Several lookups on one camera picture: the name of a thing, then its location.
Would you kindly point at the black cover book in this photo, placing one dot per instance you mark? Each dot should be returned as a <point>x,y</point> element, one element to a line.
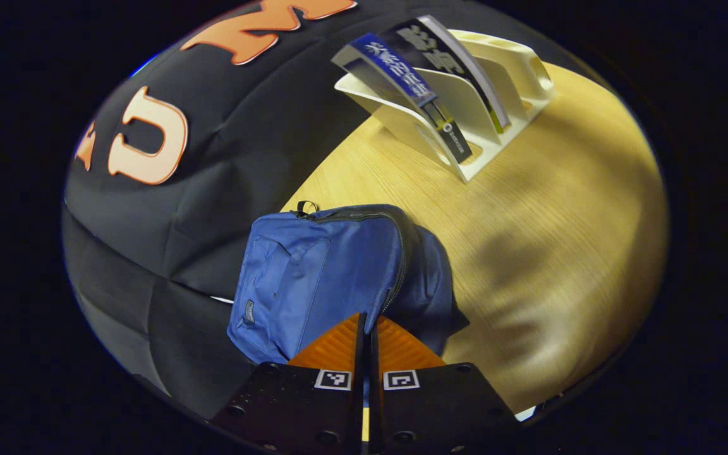
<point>427,44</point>

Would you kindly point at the white bookshelf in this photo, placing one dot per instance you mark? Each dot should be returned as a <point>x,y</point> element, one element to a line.
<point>459,107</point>

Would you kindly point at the blue schoolbag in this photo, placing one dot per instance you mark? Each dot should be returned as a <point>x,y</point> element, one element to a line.
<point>313,272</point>

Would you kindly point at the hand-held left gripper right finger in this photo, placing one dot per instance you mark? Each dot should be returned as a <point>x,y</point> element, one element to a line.
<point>440,404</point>

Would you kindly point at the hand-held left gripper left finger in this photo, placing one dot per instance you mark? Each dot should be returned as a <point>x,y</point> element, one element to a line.
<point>294,404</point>

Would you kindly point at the black backdrop cloth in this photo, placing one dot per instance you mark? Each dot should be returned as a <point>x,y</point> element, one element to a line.
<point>244,126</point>

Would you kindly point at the blue spine book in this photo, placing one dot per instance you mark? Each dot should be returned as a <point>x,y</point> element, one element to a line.
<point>395,66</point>

